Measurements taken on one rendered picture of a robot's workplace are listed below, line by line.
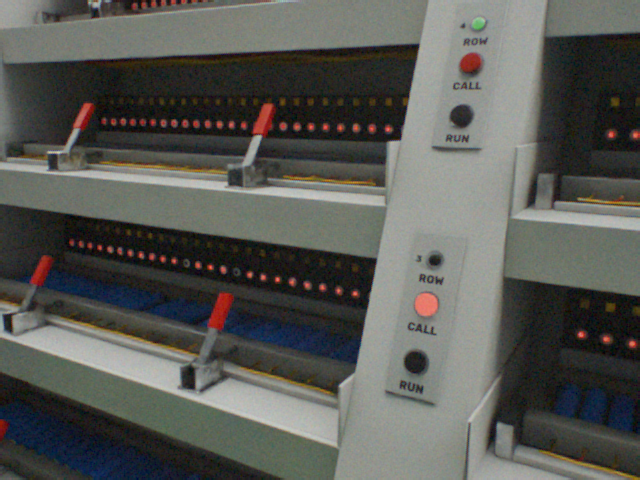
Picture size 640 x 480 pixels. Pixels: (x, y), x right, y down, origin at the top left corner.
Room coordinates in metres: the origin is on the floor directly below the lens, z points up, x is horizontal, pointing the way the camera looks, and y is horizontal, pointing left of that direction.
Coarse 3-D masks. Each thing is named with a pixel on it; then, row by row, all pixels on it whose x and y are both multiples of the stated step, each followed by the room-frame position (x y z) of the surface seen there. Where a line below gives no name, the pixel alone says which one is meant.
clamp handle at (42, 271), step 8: (48, 256) 0.68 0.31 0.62; (40, 264) 0.68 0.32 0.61; (48, 264) 0.68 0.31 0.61; (40, 272) 0.68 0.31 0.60; (48, 272) 0.68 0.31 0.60; (32, 280) 0.68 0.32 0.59; (40, 280) 0.68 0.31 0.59; (32, 288) 0.68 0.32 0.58; (32, 296) 0.68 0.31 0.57; (24, 304) 0.68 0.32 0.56; (24, 312) 0.67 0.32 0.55
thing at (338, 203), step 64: (0, 128) 0.78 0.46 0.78; (64, 128) 0.86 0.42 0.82; (128, 128) 0.85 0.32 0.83; (192, 128) 0.78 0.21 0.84; (256, 128) 0.55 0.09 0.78; (320, 128) 0.68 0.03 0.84; (384, 128) 0.64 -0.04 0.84; (0, 192) 0.72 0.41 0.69; (64, 192) 0.65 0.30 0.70; (128, 192) 0.60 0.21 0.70; (192, 192) 0.56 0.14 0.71; (256, 192) 0.52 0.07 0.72; (320, 192) 0.52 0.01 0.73; (384, 192) 0.51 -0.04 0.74
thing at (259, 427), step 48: (240, 288) 0.71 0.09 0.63; (0, 336) 0.66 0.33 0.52; (48, 336) 0.66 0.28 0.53; (48, 384) 0.64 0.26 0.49; (96, 384) 0.59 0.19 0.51; (144, 384) 0.55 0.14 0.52; (240, 384) 0.55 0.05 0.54; (288, 384) 0.55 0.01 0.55; (192, 432) 0.54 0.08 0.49; (240, 432) 0.51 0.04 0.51; (288, 432) 0.48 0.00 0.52; (336, 432) 0.47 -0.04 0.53
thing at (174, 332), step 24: (0, 288) 0.78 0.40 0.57; (24, 288) 0.75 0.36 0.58; (72, 312) 0.71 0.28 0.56; (96, 312) 0.69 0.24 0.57; (120, 312) 0.67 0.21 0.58; (144, 336) 0.63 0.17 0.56; (168, 336) 0.63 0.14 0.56; (192, 336) 0.61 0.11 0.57; (240, 336) 0.60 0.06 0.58; (240, 360) 0.59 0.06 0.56; (264, 360) 0.57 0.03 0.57; (288, 360) 0.56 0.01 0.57; (312, 360) 0.54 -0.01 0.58; (336, 360) 0.55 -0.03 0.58; (336, 384) 0.53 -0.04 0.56
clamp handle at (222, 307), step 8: (224, 296) 0.55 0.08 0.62; (232, 296) 0.56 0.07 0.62; (216, 304) 0.56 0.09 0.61; (224, 304) 0.55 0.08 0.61; (216, 312) 0.55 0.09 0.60; (224, 312) 0.55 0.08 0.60; (216, 320) 0.55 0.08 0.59; (224, 320) 0.55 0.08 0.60; (216, 328) 0.55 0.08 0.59; (208, 336) 0.55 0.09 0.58; (216, 336) 0.55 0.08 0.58; (208, 344) 0.55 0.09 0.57; (200, 352) 0.55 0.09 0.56; (208, 352) 0.54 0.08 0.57; (200, 360) 0.54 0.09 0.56
